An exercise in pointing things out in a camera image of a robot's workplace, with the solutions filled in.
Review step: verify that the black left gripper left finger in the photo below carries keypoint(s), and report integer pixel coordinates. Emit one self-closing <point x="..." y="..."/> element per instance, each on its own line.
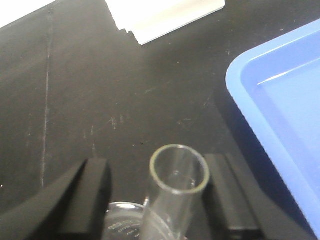
<point x="73" y="207"/>

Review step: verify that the clear glass test tube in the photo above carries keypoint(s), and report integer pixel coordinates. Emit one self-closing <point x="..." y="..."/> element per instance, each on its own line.
<point x="178" y="176"/>

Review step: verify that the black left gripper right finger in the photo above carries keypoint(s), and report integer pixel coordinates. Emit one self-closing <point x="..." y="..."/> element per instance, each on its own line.
<point x="243" y="205"/>

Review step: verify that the blue plastic tray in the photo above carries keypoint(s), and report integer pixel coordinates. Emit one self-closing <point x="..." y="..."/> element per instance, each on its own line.
<point x="276" y="86"/>

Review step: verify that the left white storage bin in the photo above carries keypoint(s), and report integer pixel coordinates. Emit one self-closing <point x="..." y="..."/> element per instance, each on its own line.
<point x="149" y="20"/>

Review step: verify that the glass beaker on counter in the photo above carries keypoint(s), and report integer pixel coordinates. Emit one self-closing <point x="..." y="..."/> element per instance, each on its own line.
<point x="125" y="222"/>

